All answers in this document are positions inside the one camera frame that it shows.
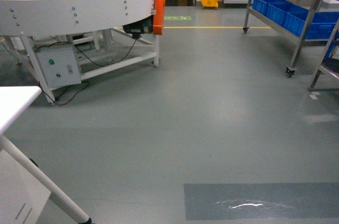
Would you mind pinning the steel shelf cart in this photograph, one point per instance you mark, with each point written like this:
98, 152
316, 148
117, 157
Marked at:
300, 40

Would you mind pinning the white control box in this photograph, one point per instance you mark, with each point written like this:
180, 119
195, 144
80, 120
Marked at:
59, 65

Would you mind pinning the blue bin middle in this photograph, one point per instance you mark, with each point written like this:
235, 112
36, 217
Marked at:
277, 12

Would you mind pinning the blue bin far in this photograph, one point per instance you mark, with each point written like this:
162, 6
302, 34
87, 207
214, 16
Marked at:
262, 5

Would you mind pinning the white round conveyor table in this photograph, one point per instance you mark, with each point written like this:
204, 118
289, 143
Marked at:
93, 27

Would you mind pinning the orange motor guard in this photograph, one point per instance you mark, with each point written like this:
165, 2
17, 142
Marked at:
158, 18

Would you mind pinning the black electric motor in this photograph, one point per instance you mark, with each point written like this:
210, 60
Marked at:
136, 29

